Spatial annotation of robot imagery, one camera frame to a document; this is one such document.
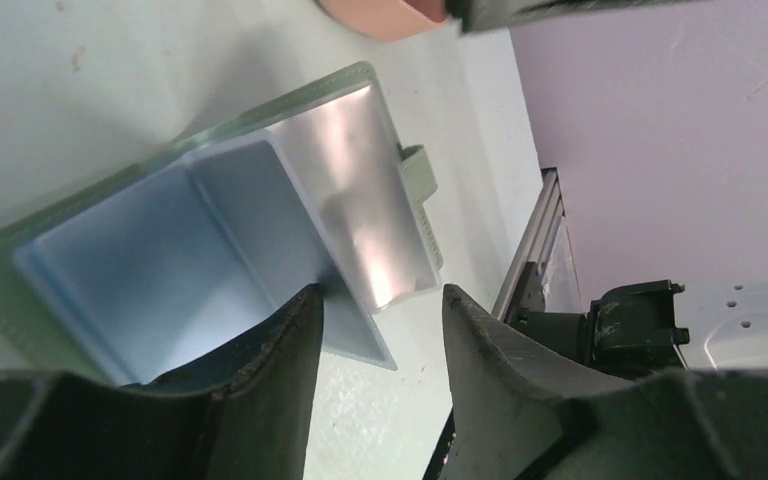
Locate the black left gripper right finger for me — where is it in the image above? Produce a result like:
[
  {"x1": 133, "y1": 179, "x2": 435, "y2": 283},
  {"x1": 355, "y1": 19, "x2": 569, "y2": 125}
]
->
[{"x1": 442, "y1": 284, "x2": 768, "y2": 479}]

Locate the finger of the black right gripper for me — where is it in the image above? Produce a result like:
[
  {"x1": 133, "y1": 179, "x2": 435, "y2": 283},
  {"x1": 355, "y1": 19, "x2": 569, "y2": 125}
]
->
[{"x1": 446, "y1": 0, "x2": 686, "y2": 34}]

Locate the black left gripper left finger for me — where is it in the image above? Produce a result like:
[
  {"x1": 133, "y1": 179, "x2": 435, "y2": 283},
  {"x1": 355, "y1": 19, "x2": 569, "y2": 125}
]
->
[{"x1": 0, "y1": 284, "x2": 324, "y2": 479}]

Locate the green leather card holder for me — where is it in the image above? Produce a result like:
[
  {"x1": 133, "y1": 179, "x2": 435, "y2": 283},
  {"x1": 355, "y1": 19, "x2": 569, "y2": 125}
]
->
[{"x1": 0, "y1": 61, "x2": 443, "y2": 385}]

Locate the pink oval plastic tray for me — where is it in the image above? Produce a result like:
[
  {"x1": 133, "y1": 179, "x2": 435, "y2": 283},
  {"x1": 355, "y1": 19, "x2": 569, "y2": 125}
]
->
[{"x1": 317, "y1": 0, "x2": 450, "y2": 42}]

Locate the aluminium frame rail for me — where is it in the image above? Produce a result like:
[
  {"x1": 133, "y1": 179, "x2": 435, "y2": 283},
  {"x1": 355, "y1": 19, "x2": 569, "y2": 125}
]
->
[{"x1": 492, "y1": 168, "x2": 584, "y2": 324}]

